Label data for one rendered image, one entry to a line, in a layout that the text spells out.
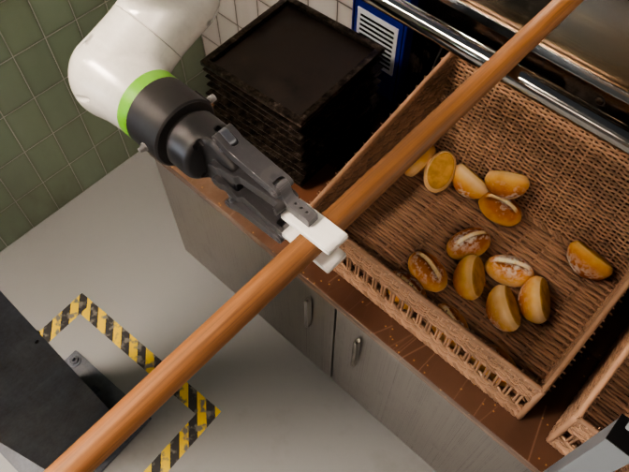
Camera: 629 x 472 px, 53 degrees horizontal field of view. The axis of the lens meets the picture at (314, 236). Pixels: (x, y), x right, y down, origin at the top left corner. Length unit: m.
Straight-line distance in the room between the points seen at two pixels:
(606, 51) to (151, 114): 0.83
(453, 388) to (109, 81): 0.84
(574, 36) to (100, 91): 0.85
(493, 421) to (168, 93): 0.85
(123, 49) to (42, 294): 1.42
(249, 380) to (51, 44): 1.08
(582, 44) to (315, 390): 1.13
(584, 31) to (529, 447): 0.76
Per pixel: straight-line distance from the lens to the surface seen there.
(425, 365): 1.28
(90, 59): 0.82
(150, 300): 2.03
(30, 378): 1.45
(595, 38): 1.28
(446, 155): 1.45
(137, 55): 0.81
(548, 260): 1.44
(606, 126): 0.87
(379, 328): 1.30
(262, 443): 1.82
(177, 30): 0.82
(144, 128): 0.76
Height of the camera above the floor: 1.76
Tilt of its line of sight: 58 degrees down
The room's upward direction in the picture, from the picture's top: straight up
